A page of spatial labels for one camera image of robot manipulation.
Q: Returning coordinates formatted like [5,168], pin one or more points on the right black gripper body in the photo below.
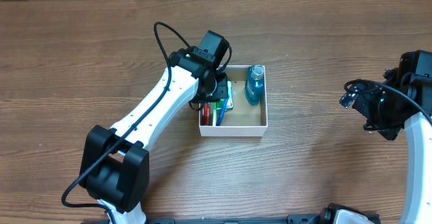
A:
[366,107]

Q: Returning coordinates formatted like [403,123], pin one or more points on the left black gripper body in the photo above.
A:
[220,89]

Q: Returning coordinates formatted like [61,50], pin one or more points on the green toothbrush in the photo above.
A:
[214,115]

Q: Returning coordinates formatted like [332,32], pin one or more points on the green white soap packet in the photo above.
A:
[229,99]

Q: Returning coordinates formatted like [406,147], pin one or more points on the blue disposable razor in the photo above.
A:
[221,114]

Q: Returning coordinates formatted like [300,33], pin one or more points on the green toothpaste tube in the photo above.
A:
[206,114]

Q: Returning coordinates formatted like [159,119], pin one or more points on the blue mouthwash bottle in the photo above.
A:
[255,83]

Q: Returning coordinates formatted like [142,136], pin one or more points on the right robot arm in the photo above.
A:
[413,76]

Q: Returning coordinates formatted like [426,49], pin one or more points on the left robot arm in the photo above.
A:
[115,162]

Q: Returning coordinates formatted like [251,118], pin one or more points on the white cardboard box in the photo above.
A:
[244,120]

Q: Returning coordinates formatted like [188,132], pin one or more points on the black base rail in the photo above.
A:
[290,219]

